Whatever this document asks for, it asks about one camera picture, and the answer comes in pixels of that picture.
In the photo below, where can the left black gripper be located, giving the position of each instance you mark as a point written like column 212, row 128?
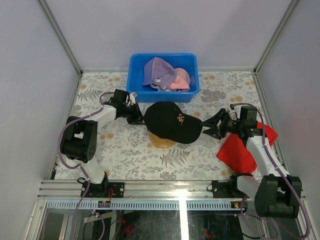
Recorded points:
column 138, row 118

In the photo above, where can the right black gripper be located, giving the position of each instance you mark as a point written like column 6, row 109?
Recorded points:
column 213, row 121

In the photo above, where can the black baseball cap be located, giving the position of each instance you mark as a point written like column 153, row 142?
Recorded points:
column 167, row 121

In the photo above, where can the wooden hat stand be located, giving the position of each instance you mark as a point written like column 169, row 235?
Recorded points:
column 160, row 142

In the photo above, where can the pink baseball cap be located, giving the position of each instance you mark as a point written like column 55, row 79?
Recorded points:
column 181, row 82

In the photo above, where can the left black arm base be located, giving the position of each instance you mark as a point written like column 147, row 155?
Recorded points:
column 111, row 190

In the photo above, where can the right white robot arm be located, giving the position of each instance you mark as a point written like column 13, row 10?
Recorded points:
column 278, row 194

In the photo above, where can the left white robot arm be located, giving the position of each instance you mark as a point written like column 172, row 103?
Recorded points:
column 77, row 141

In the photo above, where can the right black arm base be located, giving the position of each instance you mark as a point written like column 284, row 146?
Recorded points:
column 225, row 190

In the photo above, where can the red cloth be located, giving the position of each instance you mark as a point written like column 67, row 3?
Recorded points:
column 234, row 154

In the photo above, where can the blue plastic bin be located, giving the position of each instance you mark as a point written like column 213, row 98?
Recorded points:
column 147, row 94

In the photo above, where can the purple baseball cap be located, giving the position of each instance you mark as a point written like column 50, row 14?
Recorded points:
column 159, row 72

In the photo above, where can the slotted cable duct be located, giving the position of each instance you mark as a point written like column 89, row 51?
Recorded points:
column 118, row 204

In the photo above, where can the aluminium front rail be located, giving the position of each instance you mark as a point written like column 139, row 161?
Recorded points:
column 136, row 190

